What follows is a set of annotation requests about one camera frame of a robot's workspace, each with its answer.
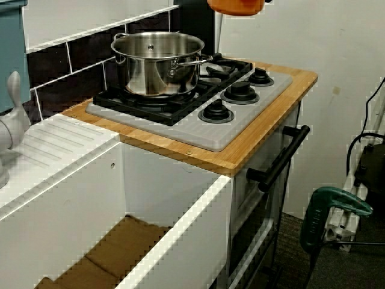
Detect orange plastic pot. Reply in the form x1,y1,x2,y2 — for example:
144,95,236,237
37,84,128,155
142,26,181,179
206,0,266,16

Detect black stove knob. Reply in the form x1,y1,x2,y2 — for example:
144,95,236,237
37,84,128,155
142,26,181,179
245,67,275,88
220,81,260,105
197,99,235,124

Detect stainless steel pot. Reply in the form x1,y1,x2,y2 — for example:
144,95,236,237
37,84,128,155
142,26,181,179
110,31,214,97

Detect grey stove top plate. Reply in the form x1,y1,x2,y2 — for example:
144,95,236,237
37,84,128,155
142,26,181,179
85,67,294,152

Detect black stove grate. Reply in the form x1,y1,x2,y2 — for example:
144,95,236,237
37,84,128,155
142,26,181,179
92,52,253,127

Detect dark grey upright panel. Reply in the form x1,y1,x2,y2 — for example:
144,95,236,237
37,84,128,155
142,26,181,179
173,0,224,58

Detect wooden countertop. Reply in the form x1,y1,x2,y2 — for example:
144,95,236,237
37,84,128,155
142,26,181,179
61,61,319,178

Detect black box device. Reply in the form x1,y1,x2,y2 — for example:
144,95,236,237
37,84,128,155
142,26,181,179
354,143,385,189

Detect dark tiled backsplash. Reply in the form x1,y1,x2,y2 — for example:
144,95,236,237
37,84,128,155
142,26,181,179
25,5,181,122

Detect green clamp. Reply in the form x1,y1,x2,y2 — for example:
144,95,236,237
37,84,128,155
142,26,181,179
300,186,374,254

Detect white oven door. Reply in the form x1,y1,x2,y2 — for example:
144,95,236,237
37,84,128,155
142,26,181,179
227,101,304,289

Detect white sink basin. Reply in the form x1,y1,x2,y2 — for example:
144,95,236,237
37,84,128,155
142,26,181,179
0,114,235,289

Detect teal cabinet box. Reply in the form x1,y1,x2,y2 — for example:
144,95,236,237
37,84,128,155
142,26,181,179
0,0,32,116

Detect grey toy faucet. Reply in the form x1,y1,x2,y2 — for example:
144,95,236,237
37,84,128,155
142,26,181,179
0,70,32,190

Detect brown cardboard sheet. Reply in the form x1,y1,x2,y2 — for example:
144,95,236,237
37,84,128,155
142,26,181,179
34,215,174,289

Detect black cable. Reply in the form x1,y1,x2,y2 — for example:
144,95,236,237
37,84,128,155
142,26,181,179
364,76,385,135
346,132,385,193

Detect black oven door handle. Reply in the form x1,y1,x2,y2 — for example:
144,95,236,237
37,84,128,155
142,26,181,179
246,125,310,193

